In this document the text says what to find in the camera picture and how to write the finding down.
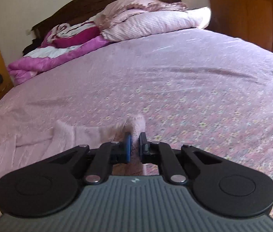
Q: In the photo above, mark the pink floral bed sheet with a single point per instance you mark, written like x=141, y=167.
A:
x=192, y=86

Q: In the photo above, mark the pink cable-knit sweater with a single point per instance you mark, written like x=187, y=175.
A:
x=78, y=144

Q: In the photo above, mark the brown wooden dresser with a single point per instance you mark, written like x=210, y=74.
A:
x=250, y=20

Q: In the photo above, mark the dark wooden headboard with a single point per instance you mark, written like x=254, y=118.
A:
x=73, y=13

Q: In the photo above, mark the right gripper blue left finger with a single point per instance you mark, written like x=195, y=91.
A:
x=106, y=156

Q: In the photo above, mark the magenta and white quilt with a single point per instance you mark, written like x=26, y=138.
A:
x=62, y=44

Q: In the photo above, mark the pale pink ruffled pillow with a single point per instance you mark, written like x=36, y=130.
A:
x=131, y=19

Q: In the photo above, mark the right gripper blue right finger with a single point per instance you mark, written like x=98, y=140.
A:
x=162, y=155

